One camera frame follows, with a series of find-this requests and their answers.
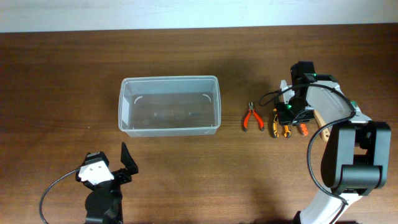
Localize orange scraper wooden handle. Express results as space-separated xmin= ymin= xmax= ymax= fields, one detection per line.
xmin=313 ymin=110 xmax=330 ymax=142

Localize orange socket bit holder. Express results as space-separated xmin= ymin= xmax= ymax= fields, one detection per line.
xmin=298 ymin=123 xmax=308 ymax=136

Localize yellow black long-nose pliers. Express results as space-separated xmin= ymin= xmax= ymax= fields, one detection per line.
xmin=271 ymin=108 xmax=292 ymax=138

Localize clear plastic container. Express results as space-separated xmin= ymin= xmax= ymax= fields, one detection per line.
xmin=118 ymin=75 xmax=221 ymax=138

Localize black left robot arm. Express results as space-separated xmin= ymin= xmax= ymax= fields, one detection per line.
xmin=75 ymin=142 xmax=139 ymax=224

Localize red handled cutting pliers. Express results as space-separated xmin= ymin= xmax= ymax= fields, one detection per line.
xmin=243 ymin=101 xmax=265 ymax=132

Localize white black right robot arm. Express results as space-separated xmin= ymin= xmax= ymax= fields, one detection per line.
xmin=275 ymin=62 xmax=391 ymax=223

